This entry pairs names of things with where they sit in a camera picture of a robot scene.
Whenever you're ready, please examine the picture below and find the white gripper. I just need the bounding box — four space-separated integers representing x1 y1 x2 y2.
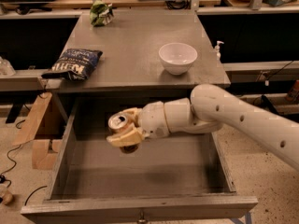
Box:
107 102 169 147

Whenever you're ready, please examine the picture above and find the orange soda can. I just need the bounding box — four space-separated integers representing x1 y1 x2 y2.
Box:
108 112 138 154

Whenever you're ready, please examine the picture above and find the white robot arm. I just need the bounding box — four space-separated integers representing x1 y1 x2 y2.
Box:
107 84 299 170

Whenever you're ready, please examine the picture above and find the grey cabinet counter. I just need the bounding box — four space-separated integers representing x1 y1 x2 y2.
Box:
45 9 232 123

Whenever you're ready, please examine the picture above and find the grey open top drawer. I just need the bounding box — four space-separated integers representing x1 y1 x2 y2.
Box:
21 97 258 224

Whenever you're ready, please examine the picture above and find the metal drawer knob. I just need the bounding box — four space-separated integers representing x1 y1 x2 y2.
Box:
136 211 148 224

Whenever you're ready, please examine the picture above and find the white ceramic bowl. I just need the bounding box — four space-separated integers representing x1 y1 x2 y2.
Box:
158 43 198 75

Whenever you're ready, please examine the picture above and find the dark blue chip bag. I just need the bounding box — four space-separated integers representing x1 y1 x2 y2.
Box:
41 49 103 80

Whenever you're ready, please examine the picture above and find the wooden block stand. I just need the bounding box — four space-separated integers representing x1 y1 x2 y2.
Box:
12 92 67 170

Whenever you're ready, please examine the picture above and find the white pump bottle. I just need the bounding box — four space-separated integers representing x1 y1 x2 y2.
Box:
214 40 224 61

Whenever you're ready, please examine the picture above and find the crumpled green snack bag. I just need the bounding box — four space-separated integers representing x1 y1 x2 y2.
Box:
90 0 114 27

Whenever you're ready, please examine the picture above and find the clear plastic bag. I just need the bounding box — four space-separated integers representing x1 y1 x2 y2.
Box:
0 57 16 77

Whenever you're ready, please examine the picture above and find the black floor cable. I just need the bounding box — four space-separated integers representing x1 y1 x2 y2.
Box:
0 119 49 206

